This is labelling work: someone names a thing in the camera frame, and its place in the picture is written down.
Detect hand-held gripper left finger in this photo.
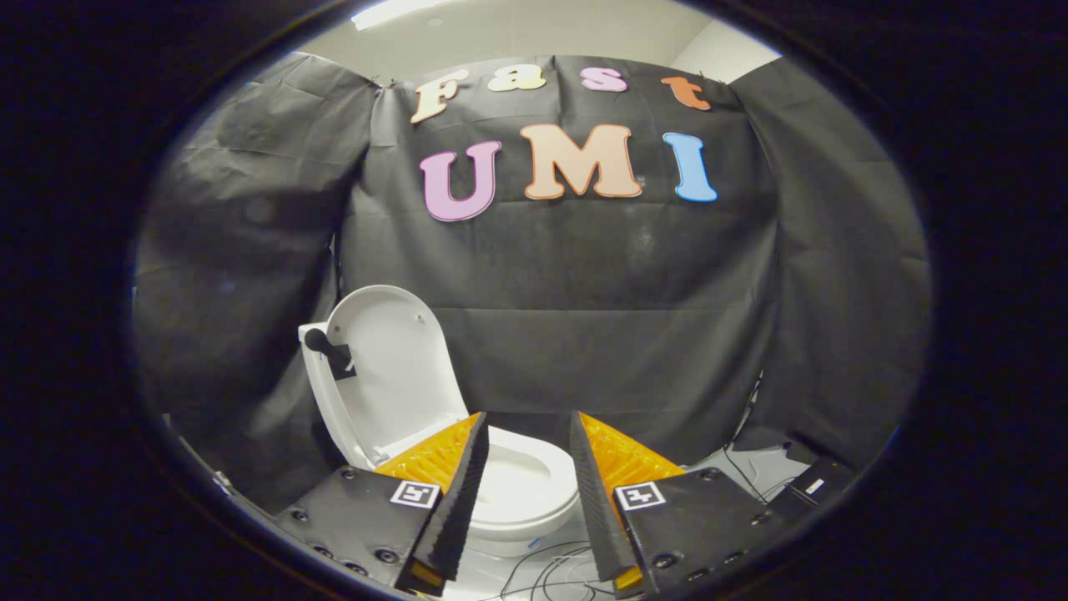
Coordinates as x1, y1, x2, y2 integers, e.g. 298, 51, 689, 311
275, 412, 491, 596

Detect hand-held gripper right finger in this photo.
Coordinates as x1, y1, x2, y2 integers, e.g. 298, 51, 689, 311
570, 411, 786, 596

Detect white toilet lid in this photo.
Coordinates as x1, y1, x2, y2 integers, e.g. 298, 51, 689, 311
304, 285, 471, 470

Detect white toilet seat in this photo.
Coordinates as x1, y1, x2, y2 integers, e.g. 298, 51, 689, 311
471, 427, 582, 528

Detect white toilet with tank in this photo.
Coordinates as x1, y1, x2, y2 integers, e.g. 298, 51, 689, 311
298, 322, 582, 559

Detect black device box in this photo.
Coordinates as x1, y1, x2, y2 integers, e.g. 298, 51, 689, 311
769, 456, 859, 517

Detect black backdrop cloth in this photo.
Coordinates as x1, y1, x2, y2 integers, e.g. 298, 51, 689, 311
133, 52, 932, 512

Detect tangle of thin cables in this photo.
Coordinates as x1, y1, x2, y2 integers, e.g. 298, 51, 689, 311
499, 540, 620, 601

